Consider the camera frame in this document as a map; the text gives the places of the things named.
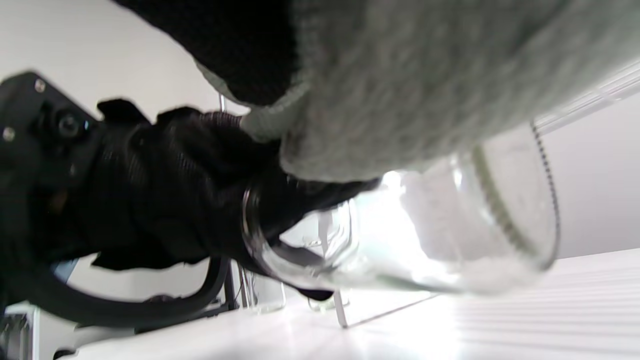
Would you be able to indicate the person's left hand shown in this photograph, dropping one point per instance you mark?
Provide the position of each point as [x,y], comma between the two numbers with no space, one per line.
[175,190]

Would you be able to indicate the person's right hand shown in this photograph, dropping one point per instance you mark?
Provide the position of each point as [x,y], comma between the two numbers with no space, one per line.
[225,40]

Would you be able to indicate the green fish scale cleaning cloth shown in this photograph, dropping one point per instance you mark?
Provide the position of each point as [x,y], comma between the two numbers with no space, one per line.
[425,75]

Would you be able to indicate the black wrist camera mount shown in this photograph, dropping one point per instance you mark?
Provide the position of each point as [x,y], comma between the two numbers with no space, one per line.
[30,110]

